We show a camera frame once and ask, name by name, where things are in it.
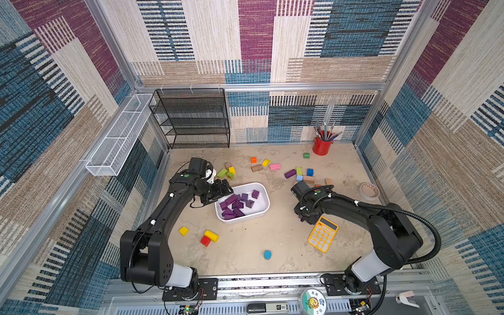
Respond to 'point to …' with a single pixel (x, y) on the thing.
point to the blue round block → (268, 254)
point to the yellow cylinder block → (213, 236)
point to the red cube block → (205, 241)
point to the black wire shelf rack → (191, 118)
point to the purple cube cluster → (255, 193)
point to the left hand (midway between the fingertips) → (226, 194)
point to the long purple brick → (228, 214)
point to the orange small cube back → (253, 160)
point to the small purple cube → (249, 203)
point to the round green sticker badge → (314, 302)
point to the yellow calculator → (323, 234)
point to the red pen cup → (321, 147)
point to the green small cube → (306, 155)
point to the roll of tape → (367, 197)
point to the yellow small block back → (266, 162)
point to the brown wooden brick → (256, 167)
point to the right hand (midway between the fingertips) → (303, 216)
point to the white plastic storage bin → (260, 207)
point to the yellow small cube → (184, 231)
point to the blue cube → (310, 172)
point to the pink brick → (275, 167)
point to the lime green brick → (222, 173)
